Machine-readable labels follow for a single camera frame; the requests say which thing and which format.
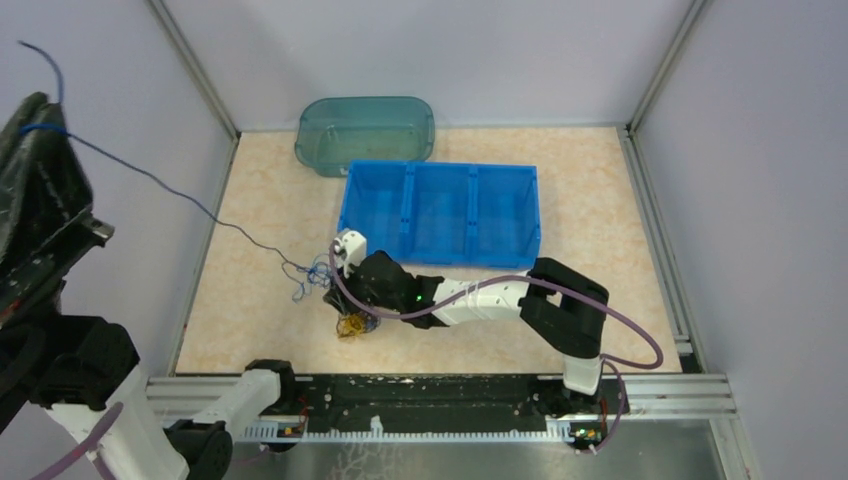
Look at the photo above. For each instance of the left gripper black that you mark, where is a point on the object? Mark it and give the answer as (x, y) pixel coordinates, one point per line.
(45, 199)

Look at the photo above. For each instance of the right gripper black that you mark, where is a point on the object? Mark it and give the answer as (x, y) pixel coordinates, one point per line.
(338, 298)

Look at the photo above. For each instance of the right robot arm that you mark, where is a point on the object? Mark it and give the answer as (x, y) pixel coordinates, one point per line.
(565, 308)

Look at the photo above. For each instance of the blue three-compartment bin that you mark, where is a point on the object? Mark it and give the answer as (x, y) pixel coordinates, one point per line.
(452, 214)

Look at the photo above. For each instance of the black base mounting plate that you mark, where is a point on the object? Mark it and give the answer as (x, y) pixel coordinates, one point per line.
(418, 419)

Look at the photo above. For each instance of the teal transparent plastic tub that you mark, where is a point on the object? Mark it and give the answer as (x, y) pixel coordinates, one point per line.
(333, 132)

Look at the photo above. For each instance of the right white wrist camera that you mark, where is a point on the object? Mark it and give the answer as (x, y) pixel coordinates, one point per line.
(348, 250)

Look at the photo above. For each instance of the white cable duct strip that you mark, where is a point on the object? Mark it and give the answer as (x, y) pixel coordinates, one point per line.
(272, 432)

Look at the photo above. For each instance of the aluminium frame rail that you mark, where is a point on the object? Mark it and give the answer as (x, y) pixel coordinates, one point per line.
(642, 396)

